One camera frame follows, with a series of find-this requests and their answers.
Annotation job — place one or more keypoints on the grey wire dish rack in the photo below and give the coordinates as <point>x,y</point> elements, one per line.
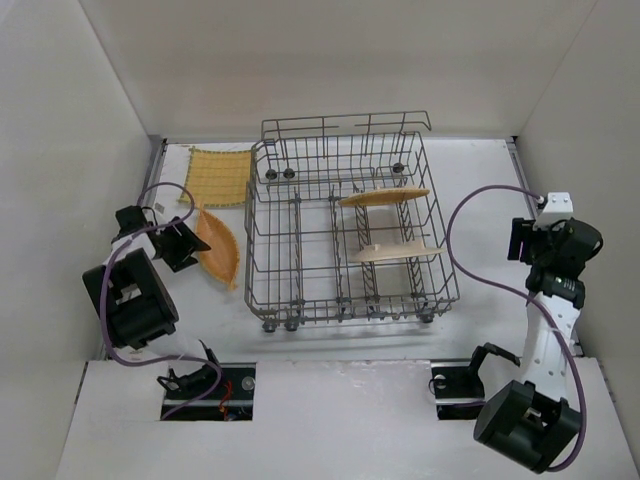
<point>300,240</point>

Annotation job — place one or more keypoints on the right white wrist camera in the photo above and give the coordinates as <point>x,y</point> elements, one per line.
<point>554,207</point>

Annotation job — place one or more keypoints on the yellow square woven plate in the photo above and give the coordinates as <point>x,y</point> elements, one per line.
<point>218,179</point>

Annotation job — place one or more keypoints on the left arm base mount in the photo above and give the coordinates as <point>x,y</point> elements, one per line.
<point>232,400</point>

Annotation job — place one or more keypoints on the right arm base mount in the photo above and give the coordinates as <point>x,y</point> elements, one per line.
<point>457,389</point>

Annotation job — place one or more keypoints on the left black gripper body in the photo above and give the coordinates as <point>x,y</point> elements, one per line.
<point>173,244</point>

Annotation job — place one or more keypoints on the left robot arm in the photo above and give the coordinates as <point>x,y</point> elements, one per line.
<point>127,288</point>

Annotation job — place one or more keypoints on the right aluminium rail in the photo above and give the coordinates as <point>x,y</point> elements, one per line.
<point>554,304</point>

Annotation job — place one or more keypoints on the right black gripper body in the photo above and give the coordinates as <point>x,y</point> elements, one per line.
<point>518,238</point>

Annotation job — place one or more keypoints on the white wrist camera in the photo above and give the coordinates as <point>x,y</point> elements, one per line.
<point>554,207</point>
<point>158,216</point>

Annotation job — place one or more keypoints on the orange rounded woven plate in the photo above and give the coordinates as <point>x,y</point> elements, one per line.
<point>383,196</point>

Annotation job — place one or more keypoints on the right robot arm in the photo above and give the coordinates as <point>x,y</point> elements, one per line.
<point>539,419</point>

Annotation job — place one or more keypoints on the orange leaf-shaped woven plate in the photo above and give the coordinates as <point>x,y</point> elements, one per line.
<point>222,260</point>

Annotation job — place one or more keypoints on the left aluminium rail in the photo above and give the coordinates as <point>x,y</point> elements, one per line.
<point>158,149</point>

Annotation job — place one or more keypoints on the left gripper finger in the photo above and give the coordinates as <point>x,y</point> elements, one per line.
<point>180,260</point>
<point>179,239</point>

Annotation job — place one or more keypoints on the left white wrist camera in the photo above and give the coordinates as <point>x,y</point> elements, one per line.
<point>158,216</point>

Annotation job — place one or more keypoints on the aluminium rail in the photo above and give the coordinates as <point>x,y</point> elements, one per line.
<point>554,304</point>
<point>158,149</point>

